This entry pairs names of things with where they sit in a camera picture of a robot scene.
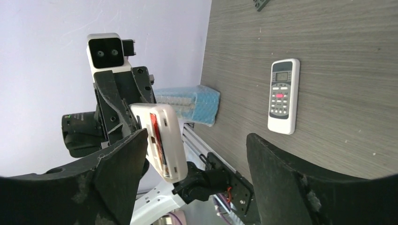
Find red and white remote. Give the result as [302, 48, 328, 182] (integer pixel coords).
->
[130, 103, 188, 183]

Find white remote control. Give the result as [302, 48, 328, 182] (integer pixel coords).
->
[268, 58, 300, 135]

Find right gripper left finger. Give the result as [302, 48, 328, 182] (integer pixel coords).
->
[0, 129, 148, 225]

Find grey lego baseplate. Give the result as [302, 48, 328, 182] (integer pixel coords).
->
[253, 0, 270, 12]

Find orange battery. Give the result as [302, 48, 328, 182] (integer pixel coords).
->
[150, 113, 170, 178]

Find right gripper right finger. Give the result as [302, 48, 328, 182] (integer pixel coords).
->
[246, 133, 398, 225]

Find blue plastic bottle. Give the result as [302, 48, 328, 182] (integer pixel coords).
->
[154, 85, 221, 127]

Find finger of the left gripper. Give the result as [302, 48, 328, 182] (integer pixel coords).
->
[93, 70, 138, 144]
[131, 66, 156, 104]

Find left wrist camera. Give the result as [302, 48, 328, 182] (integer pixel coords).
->
[86, 33, 136, 75]

